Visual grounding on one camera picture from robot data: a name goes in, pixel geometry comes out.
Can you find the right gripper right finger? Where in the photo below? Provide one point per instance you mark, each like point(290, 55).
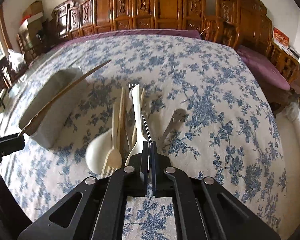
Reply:
point(162, 183)

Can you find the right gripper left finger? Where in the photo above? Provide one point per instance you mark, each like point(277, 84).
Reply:
point(138, 180)

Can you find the cream plastic fork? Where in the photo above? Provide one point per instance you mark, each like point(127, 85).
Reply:
point(113, 159)

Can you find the brown wooden chopstick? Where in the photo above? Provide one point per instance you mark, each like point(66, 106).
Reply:
point(37, 119)

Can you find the white ceramic soup spoon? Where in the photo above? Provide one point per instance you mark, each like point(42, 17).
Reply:
point(97, 151)

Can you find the steel dinner fork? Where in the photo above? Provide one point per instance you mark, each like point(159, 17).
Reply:
point(134, 134)

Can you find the cream chopstick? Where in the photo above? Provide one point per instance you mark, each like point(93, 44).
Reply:
point(136, 93)
point(121, 114)

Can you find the grey rectangular utensil tray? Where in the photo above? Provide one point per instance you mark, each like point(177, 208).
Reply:
point(49, 126)

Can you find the blue floral tablecloth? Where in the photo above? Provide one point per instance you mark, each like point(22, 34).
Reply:
point(229, 132)

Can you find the white plastic bag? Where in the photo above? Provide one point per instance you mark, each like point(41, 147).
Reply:
point(17, 60)

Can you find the stacked cardboard boxes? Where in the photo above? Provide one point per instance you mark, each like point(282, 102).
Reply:
point(33, 12)

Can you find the purple bench cushion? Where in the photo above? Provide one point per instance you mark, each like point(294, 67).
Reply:
point(262, 69)

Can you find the wooden armchair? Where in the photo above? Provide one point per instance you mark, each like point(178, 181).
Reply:
point(215, 29)

